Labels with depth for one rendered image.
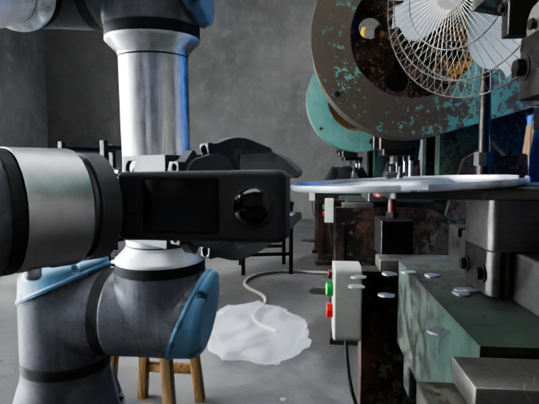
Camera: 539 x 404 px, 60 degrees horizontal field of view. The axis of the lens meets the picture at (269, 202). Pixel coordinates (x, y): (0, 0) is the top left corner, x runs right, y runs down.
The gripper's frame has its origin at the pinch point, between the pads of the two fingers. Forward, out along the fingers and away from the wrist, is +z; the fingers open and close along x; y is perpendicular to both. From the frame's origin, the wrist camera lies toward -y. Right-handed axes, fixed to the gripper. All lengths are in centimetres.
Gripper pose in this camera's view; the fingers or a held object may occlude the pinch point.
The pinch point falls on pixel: (297, 194)
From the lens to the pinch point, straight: 43.8
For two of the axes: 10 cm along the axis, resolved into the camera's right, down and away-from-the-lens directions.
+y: -7.3, -0.5, 6.8
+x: 0.0, 10.0, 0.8
